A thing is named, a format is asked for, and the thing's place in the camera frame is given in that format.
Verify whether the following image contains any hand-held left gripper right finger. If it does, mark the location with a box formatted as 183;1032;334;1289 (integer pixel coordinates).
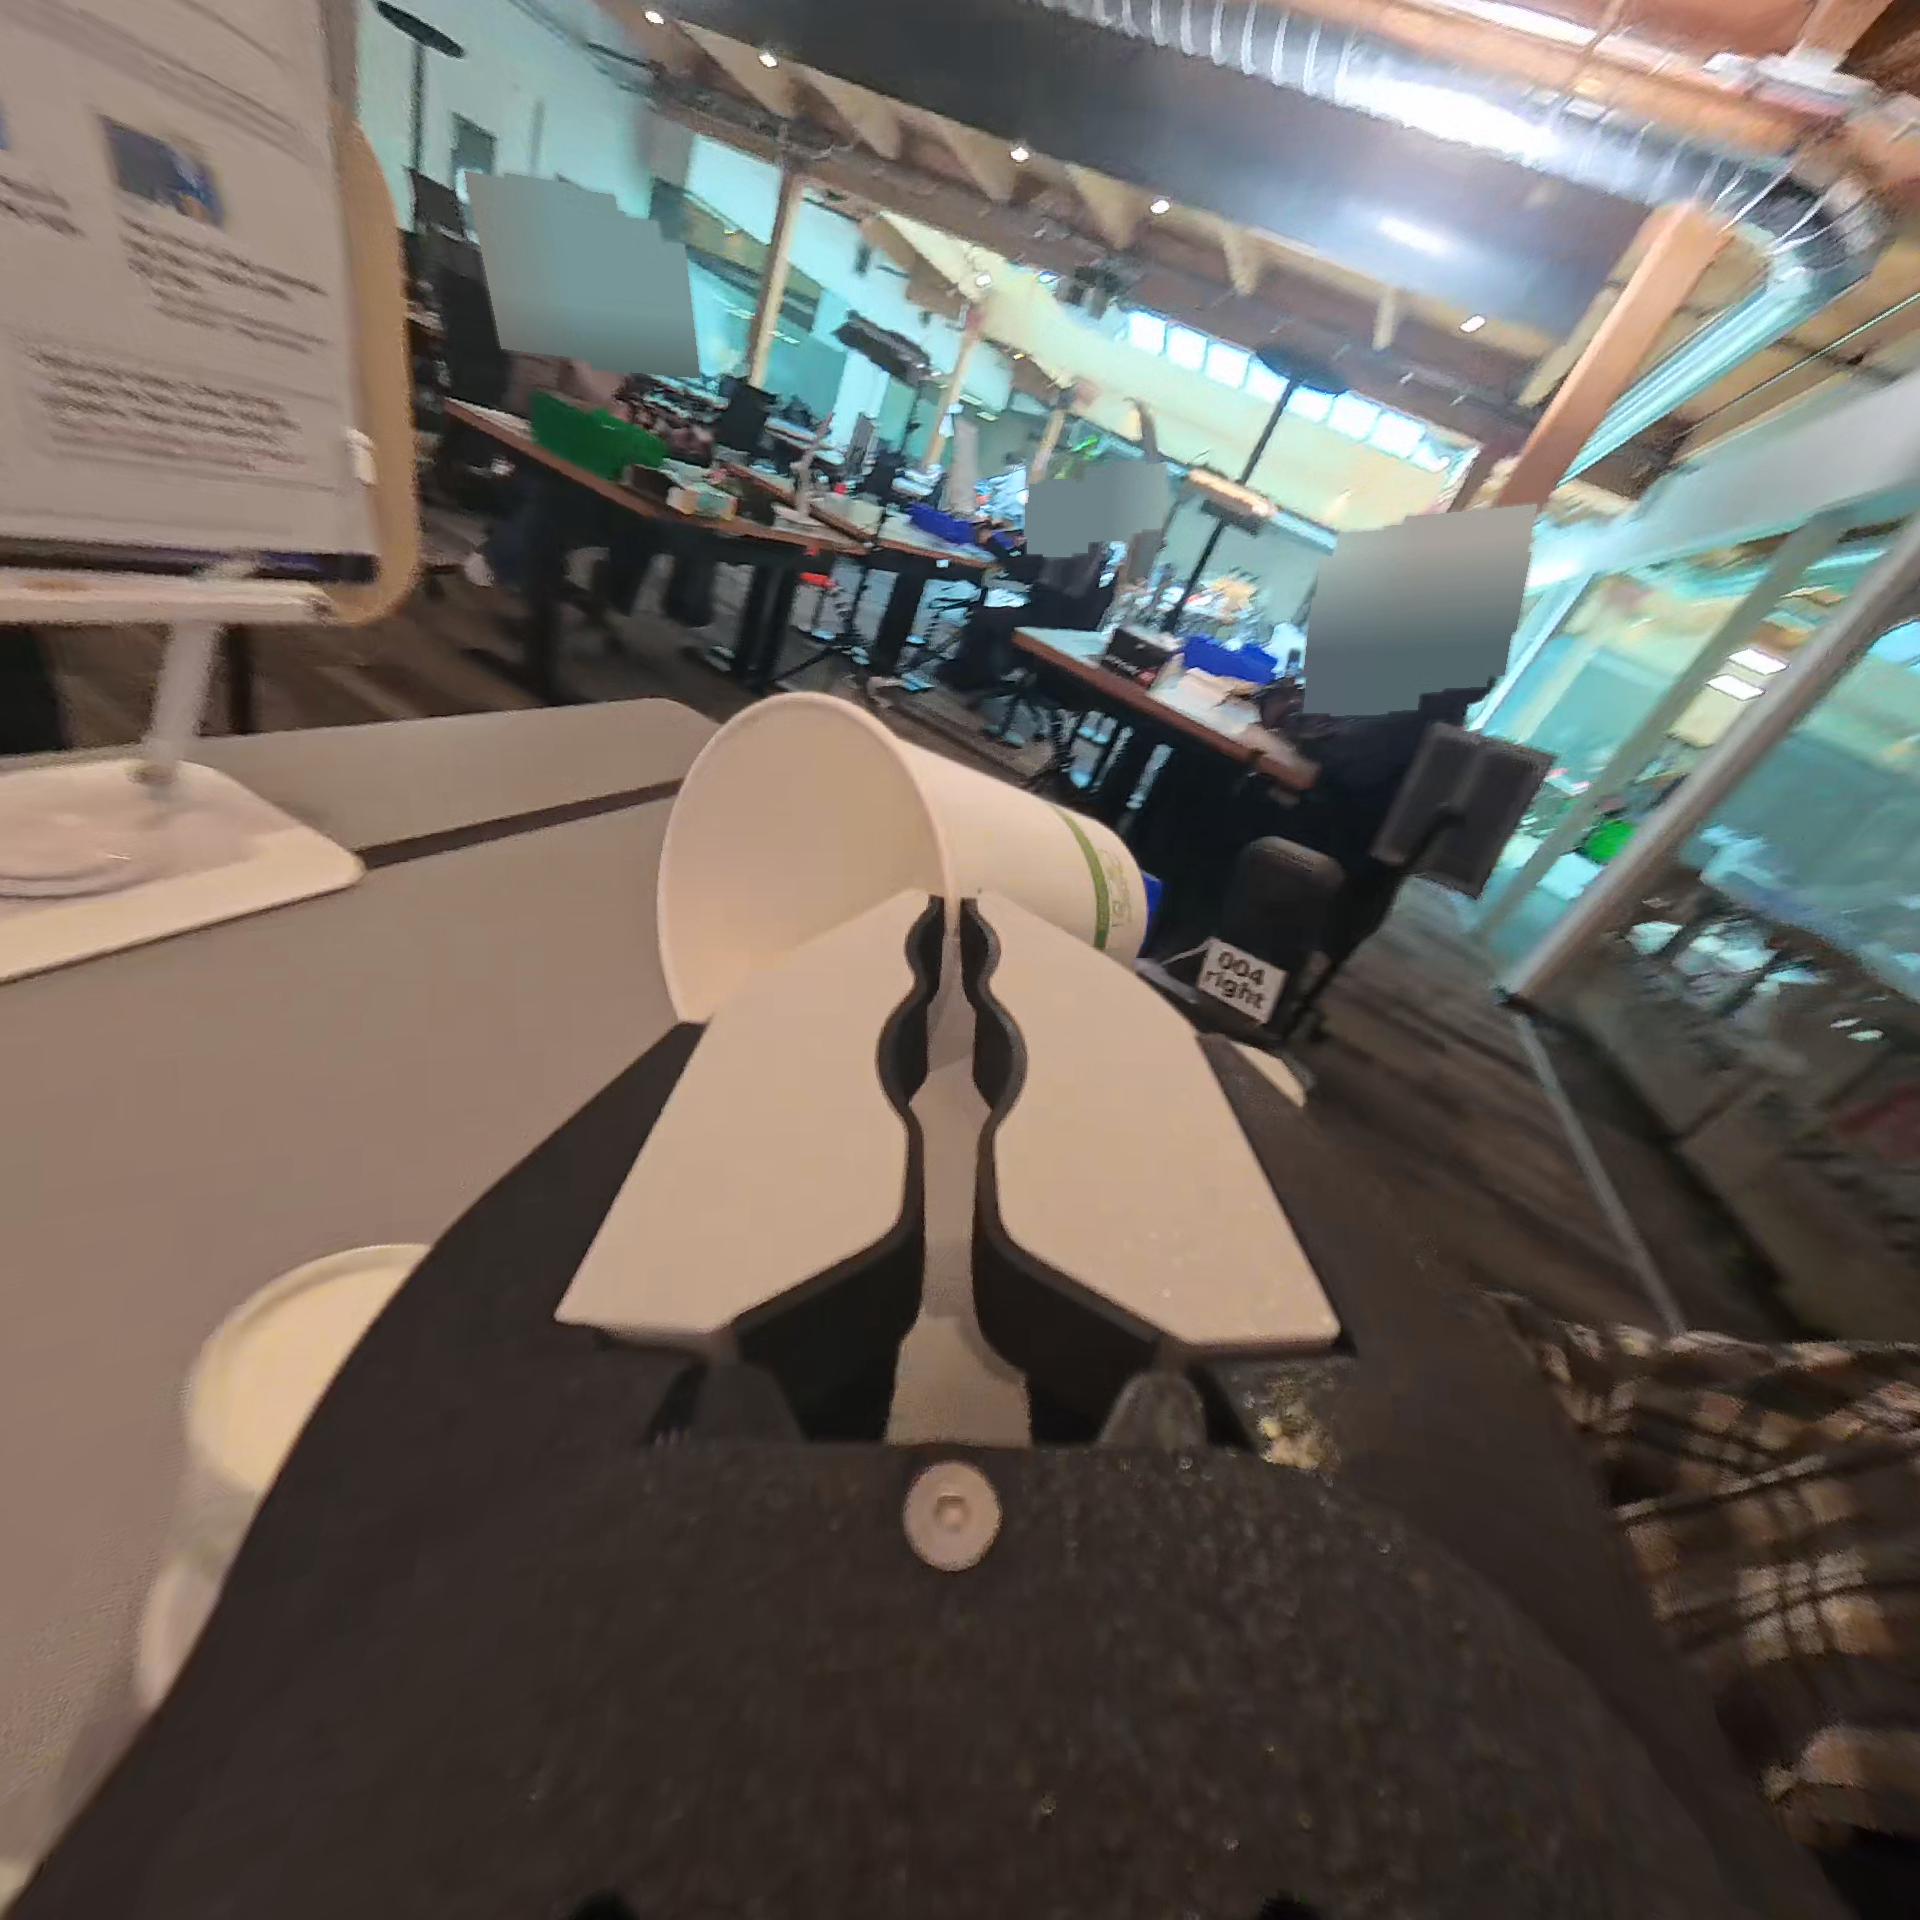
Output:
959;894;1344;1446

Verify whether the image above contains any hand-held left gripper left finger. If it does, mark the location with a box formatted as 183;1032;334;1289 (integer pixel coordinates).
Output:
554;889;944;1446

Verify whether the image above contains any white paper cup green band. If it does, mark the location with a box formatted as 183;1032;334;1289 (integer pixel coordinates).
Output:
653;691;1152;1027
132;1242;440;1717

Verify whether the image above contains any black monitor on arm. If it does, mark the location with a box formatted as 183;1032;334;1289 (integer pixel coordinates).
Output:
1375;722;1556;902

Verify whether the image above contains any person's right forearm plaid sleeve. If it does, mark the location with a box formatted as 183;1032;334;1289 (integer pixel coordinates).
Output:
1491;1287;1920;1854

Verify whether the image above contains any wooden workbench with clutter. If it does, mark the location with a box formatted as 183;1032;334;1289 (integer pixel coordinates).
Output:
1012;622;1321;843

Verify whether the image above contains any long wooden workbench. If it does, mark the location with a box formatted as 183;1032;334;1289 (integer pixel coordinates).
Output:
442;397;1000;709

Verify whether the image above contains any green plastic bin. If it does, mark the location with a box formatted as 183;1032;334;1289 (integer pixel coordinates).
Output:
525;391;672;486

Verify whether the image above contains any printed paper sign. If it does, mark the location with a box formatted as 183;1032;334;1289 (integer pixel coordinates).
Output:
0;0;425;626

